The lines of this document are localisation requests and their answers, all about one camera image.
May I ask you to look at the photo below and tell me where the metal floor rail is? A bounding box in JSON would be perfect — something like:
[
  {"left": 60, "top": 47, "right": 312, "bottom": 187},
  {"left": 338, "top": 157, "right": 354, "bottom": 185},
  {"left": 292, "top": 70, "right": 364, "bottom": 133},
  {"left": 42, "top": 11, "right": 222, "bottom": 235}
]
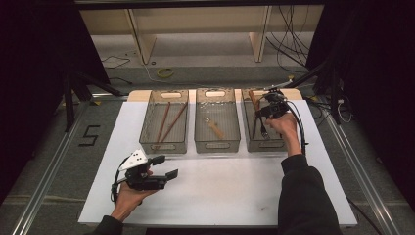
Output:
[
  {"left": 321, "top": 97, "right": 397, "bottom": 235},
  {"left": 11, "top": 99, "right": 91, "bottom": 235}
]

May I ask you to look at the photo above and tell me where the smoky clear bin with chopsticks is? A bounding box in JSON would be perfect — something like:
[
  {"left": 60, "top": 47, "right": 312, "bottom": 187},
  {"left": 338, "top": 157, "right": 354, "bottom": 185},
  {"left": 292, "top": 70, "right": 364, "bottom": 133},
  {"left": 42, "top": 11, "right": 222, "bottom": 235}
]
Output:
[{"left": 139, "top": 89, "right": 190, "bottom": 155}]

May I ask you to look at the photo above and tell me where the black tripod stand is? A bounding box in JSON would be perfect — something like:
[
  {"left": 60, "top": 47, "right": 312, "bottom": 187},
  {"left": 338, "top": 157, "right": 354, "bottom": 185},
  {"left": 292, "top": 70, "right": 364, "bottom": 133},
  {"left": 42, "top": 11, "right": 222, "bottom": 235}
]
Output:
[{"left": 63, "top": 70, "right": 127, "bottom": 132}]

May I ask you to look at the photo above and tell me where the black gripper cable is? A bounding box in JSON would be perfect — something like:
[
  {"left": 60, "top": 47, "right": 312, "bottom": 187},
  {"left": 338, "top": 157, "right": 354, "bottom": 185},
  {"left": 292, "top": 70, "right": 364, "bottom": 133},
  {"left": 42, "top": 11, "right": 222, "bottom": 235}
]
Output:
[
  {"left": 110, "top": 157, "right": 131, "bottom": 206},
  {"left": 284, "top": 99, "right": 309, "bottom": 156}
]

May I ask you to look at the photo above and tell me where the steel fork with wooden handle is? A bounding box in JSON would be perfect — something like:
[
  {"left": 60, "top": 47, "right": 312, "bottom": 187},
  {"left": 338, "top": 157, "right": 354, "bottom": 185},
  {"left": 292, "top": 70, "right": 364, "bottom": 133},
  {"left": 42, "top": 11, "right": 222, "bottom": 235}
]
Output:
[{"left": 258, "top": 117, "right": 270, "bottom": 140}]

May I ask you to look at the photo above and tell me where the person's right hand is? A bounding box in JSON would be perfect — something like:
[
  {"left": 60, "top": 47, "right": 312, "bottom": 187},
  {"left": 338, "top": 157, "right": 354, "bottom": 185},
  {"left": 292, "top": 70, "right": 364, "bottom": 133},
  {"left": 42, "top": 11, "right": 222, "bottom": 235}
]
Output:
[{"left": 263, "top": 112, "right": 303, "bottom": 158}]

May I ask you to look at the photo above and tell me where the person's left hand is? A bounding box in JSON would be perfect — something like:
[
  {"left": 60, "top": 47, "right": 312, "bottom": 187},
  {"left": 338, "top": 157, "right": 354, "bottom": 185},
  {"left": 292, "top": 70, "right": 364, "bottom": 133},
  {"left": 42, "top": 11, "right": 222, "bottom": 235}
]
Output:
[{"left": 111, "top": 168, "right": 160, "bottom": 223}]

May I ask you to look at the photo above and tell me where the black curtain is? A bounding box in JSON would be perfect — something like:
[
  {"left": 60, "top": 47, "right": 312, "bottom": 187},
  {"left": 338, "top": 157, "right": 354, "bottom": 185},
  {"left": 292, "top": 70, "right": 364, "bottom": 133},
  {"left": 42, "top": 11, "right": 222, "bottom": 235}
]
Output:
[
  {"left": 0, "top": 0, "right": 111, "bottom": 200},
  {"left": 305, "top": 0, "right": 415, "bottom": 210}
]

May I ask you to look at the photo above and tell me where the white floor cable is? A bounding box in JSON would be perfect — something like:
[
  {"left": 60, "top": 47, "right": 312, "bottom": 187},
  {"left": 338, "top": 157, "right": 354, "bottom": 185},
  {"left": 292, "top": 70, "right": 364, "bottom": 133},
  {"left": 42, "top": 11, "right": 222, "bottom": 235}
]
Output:
[{"left": 139, "top": 61, "right": 211, "bottom": 88}]

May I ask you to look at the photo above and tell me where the smoky clear bin with spoon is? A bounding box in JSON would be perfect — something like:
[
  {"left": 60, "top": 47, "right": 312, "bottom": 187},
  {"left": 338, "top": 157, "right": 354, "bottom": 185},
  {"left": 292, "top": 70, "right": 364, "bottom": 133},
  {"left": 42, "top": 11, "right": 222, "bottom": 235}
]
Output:
[{"left": 194, "top": 87, "right": 242, "bottom": 154}]

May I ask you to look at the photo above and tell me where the black metal stand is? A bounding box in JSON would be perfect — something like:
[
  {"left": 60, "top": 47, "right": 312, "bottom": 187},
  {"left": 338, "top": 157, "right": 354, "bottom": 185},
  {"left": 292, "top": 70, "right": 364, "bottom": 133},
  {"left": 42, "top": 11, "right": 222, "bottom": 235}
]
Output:
[{"left": 286, "top": 58, "right": 345, "bottom": 125}]

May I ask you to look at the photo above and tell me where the beige wooden desk frame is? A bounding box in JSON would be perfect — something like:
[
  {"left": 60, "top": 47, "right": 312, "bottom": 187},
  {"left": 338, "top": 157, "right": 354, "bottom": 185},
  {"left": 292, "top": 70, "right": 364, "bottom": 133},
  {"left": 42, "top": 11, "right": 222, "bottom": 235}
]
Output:
[{"left": 78, "top": 4, "right": 325, "bottom": 66}]

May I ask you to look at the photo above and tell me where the yellow tape roll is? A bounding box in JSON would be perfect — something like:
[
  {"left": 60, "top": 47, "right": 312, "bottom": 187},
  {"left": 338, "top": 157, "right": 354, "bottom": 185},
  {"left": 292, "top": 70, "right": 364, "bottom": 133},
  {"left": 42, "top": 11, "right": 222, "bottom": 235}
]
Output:
[{"left": 156, "top": 67, "right": 175, "bottom": 79}]

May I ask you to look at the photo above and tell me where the clear spoon with beige handle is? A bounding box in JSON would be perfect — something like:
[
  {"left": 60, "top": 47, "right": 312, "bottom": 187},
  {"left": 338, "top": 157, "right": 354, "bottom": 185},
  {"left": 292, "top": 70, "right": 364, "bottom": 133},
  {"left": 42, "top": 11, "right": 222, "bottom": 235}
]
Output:
[{"left": 204, "top": 117, "right": 226, "bottom": 140}]

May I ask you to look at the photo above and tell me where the wooden table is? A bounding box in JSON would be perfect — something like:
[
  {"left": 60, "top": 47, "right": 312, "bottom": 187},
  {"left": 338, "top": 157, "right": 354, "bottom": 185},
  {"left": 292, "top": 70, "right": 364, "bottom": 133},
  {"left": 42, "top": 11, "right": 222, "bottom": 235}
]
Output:
[{"left": 126, "top": 88, "right": 302, "bottom": 102}]

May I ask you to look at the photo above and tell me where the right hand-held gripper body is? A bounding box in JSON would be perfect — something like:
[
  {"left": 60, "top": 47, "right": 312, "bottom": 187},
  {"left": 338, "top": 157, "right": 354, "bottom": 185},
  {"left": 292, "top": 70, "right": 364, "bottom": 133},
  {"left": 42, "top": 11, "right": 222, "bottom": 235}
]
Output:
[{"left": 254, "top": 79, "right": 294, "bottom": 119}]

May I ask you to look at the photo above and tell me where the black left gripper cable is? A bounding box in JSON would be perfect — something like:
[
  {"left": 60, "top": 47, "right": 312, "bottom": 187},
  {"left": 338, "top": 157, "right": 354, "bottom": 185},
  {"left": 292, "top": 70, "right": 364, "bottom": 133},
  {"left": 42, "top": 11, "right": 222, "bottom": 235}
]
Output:
[{"left": 110, "top": 157, "right": 131, "bottom": 206}]

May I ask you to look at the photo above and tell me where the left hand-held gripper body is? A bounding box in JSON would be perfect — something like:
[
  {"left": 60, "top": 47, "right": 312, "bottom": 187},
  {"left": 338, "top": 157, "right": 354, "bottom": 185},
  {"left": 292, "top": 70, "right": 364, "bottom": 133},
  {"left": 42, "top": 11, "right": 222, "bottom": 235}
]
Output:
[{"left": 117, "top": 149, "right": 168, "bottom": 192}]

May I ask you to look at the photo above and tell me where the bundle of black floor cables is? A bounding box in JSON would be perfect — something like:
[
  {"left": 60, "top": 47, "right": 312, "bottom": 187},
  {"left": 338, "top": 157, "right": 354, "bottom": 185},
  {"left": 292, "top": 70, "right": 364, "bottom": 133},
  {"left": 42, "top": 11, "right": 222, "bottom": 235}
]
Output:
[{"left": 264, "top": 4, "right": 311, "bottom": 69}]

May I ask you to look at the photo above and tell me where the thin black floor cable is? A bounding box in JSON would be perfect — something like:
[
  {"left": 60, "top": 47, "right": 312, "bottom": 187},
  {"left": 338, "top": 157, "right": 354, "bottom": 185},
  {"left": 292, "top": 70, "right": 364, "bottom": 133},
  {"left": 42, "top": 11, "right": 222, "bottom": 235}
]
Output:
[{"left": 100, "top": 54, "right": 132, "bottom": 71}]

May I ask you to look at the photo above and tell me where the smoky clear bin with cutlery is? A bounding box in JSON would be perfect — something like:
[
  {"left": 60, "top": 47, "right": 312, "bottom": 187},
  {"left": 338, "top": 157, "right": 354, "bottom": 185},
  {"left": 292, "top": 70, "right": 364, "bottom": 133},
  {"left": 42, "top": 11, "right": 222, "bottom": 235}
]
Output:
[{"left": 241, "top": 88, "right": 290, "bottom": 153}]

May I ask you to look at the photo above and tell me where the steel knife with wooden handle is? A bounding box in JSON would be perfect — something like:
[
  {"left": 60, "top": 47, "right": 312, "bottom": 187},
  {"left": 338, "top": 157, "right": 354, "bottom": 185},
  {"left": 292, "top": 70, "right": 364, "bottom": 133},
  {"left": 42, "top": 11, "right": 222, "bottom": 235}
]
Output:
[{"left": 248, "top": 89, "right": 261, "bottom": 139}]

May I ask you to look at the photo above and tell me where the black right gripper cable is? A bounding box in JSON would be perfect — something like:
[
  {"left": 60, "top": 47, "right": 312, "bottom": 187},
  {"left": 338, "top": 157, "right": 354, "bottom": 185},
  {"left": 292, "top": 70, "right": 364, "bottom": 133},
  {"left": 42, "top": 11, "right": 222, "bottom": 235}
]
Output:
[{"left": 284, "top": 99, "right": 309, "bottom": 156}]

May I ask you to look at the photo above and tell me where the brown wooden chopstick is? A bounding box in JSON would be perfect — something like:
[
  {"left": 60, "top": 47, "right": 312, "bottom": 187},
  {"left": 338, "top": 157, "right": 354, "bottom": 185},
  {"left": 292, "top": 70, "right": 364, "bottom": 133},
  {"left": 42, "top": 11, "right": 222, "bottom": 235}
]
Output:
[
  {"left": 161, "top": 103, "right": 189, "bottom": 144},
  {"left": 157, "top": 101, "right": 171, "bottom": 145}
]

